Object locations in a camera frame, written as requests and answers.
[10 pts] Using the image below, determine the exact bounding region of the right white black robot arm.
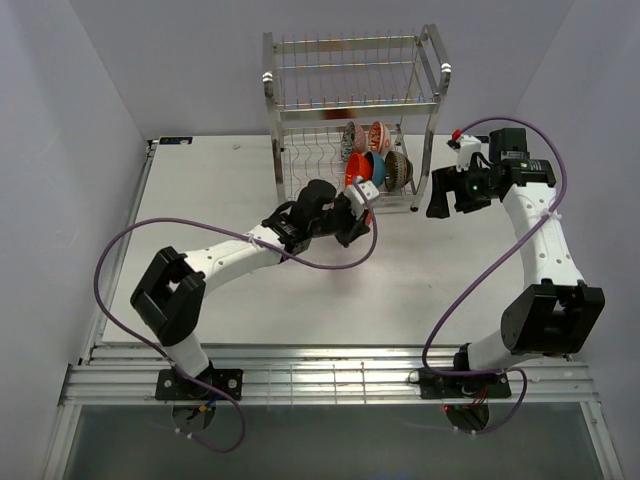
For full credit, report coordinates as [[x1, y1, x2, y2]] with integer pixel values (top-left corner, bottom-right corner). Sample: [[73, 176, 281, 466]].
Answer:
[[426, 128, 605, 397]]

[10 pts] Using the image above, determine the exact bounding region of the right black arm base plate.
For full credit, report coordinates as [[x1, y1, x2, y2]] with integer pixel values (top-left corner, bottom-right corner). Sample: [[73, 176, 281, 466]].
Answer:
[[408, 368, 511, 400]]

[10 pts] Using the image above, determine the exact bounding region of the grey leaf patterned bowl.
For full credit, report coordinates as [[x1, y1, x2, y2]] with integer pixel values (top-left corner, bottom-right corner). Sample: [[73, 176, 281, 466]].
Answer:
[[341, 121, 368, 162]]

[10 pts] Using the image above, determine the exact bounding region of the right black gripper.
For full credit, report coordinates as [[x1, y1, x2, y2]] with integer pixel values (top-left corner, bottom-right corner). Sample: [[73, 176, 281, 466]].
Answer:
[[425, 161, 498, 219]]

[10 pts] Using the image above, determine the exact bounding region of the stainless steel dish rack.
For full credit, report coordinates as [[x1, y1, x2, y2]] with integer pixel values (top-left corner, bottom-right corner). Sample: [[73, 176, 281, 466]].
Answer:
[[262, 24, 452, 212]]

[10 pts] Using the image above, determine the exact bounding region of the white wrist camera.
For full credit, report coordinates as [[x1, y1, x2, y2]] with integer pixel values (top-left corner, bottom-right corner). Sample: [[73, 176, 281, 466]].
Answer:
[[344, 180, 380, 219], [447, 130, 482, 172]]

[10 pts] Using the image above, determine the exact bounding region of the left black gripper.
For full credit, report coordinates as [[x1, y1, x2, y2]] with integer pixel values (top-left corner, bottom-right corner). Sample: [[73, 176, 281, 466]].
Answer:
[[310, 194, 371, 250]]

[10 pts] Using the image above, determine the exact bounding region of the brown bowl dark patterned rim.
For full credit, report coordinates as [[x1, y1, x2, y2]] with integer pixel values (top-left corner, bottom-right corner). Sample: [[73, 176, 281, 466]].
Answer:
[[385, 150, 413, 192]]

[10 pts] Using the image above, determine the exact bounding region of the orange floral white bowl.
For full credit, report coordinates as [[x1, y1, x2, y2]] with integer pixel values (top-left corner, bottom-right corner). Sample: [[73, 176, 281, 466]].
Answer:
[[367, 121, 392, 156]]

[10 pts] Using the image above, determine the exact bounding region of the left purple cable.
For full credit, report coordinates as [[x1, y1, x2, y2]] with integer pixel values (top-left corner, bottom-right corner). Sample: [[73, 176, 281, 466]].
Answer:
[[93, 183, 379, 454]]

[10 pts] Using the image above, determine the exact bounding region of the blue ceramic bowl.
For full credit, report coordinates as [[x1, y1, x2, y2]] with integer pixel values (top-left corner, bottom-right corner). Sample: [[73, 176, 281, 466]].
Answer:
[[365, 151, 386, 189]]

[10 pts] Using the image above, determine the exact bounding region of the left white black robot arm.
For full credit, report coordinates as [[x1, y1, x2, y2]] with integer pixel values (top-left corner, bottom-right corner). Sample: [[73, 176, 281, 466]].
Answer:
[[130, 177, 379, 400]]

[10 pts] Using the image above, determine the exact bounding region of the left blue table sticker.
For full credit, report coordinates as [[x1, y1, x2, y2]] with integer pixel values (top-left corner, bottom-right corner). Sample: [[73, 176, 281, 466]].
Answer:
[[159, 136, 193, 145]]

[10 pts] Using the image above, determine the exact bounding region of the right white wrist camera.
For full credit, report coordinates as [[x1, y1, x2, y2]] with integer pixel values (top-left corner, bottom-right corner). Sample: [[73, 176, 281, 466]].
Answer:
[[447, 130, 482, 172]]

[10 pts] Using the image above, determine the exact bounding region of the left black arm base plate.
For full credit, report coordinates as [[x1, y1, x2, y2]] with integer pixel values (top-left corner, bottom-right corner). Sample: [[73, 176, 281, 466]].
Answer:
[[154, 369, 244, 401]]

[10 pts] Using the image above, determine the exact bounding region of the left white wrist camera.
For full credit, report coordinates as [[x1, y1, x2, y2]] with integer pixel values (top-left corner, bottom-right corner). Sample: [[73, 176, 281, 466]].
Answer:
[[344, 180, 380, 219]]

